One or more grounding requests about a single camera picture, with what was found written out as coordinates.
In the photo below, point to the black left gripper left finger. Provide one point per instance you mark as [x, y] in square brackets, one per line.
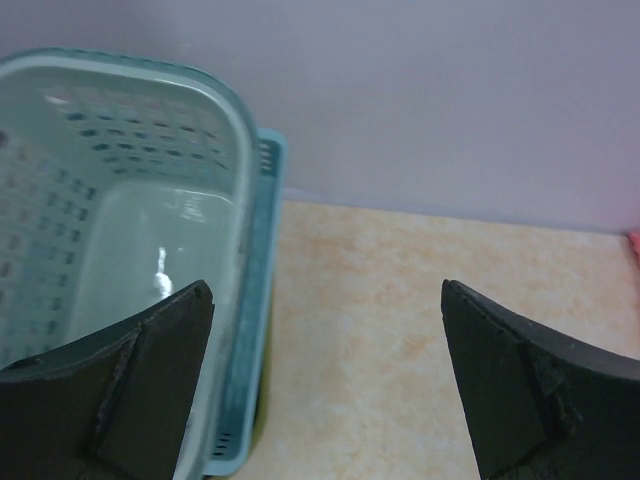
[113, 404]

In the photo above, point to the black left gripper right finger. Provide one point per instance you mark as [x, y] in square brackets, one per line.
[539, 404]

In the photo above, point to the pale green perforated basket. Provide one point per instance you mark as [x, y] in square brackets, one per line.
[123, 181]

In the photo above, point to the olive green tub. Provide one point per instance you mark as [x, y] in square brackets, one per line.
[263, 395]

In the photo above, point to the light blue perforated bin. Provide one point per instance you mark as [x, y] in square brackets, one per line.
[234, 422]

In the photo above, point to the red plastic bag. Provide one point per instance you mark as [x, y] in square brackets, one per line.
[633, 239]

